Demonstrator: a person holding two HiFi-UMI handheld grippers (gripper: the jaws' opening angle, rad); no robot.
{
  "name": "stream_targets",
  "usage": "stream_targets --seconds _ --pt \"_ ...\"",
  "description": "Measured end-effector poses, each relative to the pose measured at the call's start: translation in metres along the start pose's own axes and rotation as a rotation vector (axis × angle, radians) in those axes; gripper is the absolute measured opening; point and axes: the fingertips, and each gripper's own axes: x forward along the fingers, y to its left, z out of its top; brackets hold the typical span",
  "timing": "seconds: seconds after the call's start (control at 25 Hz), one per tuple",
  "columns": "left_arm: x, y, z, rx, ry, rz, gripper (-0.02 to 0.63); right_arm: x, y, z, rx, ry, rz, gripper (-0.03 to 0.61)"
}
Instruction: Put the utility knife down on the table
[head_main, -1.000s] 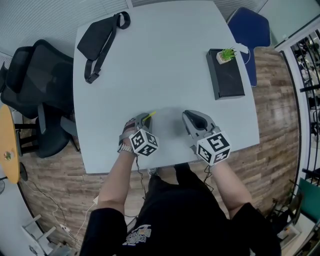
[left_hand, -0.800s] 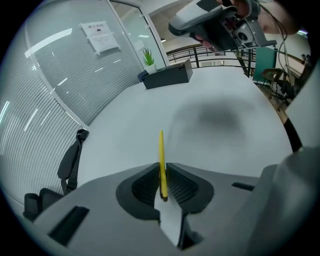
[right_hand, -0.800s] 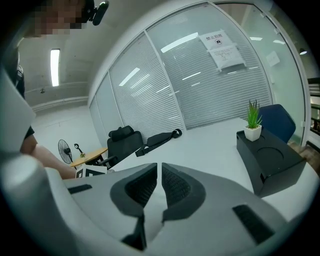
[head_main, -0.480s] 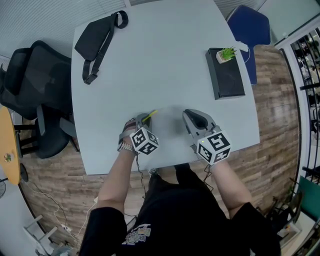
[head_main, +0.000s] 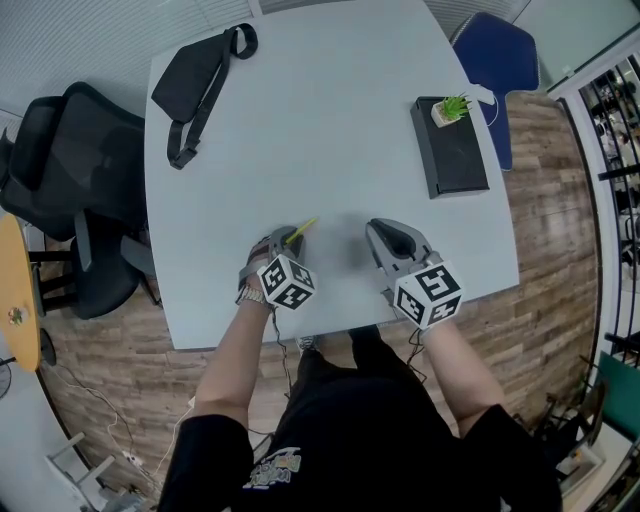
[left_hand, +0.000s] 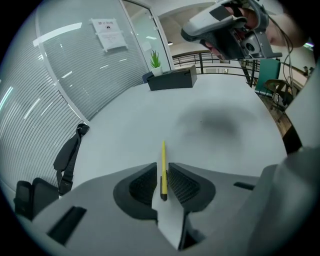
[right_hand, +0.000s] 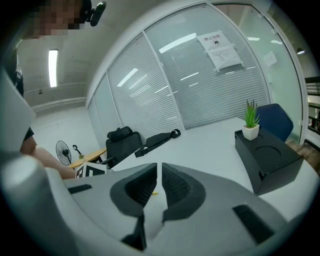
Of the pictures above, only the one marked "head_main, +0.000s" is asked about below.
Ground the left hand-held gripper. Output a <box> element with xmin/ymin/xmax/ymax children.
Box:
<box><xmin>236</xmin><ymin>225</ymin><xmax>319</xmax><ymax>312</ymax></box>

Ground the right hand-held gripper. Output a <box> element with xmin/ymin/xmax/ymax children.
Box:
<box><xmin>364</xmin><ymin>217</ymin><xmax>464</xmax><ymax>331</ymax></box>

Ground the yellow utility knife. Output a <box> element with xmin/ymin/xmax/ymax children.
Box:
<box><xmin>286</xmin><ymin>216</ymin><xmax>320</xmax><ymax>247</ymax></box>

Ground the person's left forearm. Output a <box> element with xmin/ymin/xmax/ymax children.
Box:
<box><xmin>192</xmin><ymin>298</ymin><xmax>275</xmax><ymax>432</ymax></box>

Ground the person's right forearm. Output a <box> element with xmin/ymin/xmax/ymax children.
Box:
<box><xmin>418</xmin><ymin>315</ymin><xmax>507</xmax><ymax>440</ymax></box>

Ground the silver wristwatch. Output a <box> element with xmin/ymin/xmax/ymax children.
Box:
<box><xmin>236</xmin><ymin>284</ymin><xmax>268</xmax><ymax>307</ymax></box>

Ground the black rectangular box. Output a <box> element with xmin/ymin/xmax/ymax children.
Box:
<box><xmin>410</xmin><ymin>96</ymin><xmax>491</xmax><ymax>201</ymax></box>

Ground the grey table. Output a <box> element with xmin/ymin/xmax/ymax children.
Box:
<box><xmin>143</xmin><ymin>0</ymin><xmax>521</xmax><ymax>351</ymax></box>

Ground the small potted green plant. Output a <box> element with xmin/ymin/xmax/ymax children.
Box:
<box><xmin>430</xmin><ymin>92</ymin><xmax>473</xmax><ymax>128</ymax></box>

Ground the black sling bag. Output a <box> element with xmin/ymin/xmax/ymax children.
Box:
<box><xmin>150</xmin><ymin>22</ymin><xmax>260</xmax><ymax>171</ymax></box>

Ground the person's black clothing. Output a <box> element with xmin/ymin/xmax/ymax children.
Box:
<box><xmin>158</xmin><ymin>324</ymin><xmax>562</xmax><ymax>512</ymax></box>

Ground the blue chair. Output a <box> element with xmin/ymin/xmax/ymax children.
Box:
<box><xmin>449</xmin><ymin>11</ymin><xmax>542</xmax><ymax>172</ymax></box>

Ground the black metal railing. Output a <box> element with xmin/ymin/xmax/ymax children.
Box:
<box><xmin>553</xmin><ymin>49</ymin><xmax>640</xmax><ymax>361</ymax></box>

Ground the black mesh office chair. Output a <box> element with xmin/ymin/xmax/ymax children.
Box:
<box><xmin>0</xmin><ymin>81</ymin><xmax>162</xmax><ymax>321</ymax></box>

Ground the green panel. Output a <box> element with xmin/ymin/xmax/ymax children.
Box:
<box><xmin>595</xmin><ymin>349</ymin><xmax>640</xmax><ymax>442</ymax></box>

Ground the round wooden side table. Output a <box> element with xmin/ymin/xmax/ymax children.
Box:
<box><xmin>0</xmin><ymin>214</ymin><xmax>44</xmax><ymax>374</ymax></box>

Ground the white metal rack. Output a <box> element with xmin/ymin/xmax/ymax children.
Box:
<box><xmin>45</xmin><ymin>431</ymin><xmax>117</xmax><ymax>512</ymax></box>

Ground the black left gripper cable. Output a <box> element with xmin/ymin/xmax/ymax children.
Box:
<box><xmin>270</xmin><ymin>305</ymin><xmax>293</xmax><ymax>399</ymax></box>

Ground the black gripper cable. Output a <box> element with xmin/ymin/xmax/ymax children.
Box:
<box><xmin>270</xmin><ymin>305</ymin><xmax>293</xmax><ymax>399</ymax></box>
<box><xmin>407</xmin><ymin>327</ymin><xmax>430</xmax><ymax>385</ymax></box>

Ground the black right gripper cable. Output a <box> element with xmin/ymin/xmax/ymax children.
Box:
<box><xmin>407</xmin><ymin>327</ymin><xmax>430</xmax><ymax>385</ymax></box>

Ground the white charger with cable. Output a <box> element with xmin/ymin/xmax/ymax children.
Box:
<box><xmin>468</xmin><ymin>84</ymin><xmax>502</xmax><ymax>127</ymax></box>

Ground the white floor cable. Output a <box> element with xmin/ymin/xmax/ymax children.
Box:
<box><xmin>52</xmin><ymin>363</ymin><xmax>197</xmax><ymax>476</ymax></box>

